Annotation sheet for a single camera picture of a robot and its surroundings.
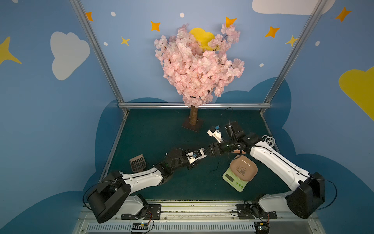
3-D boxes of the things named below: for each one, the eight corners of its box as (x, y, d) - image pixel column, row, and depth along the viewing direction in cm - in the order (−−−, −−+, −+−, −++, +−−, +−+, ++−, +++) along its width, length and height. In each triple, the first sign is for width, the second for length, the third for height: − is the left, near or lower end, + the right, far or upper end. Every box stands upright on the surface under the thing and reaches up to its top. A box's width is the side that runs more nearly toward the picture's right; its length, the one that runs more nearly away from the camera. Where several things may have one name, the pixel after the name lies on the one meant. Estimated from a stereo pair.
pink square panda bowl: (231, 182, 85) (233, 179, 81) (226, 158, 94) (228, 155, 91) (258, 182, 85) (261, 179, 81) (250, 158, 94) (253, 155, 91)
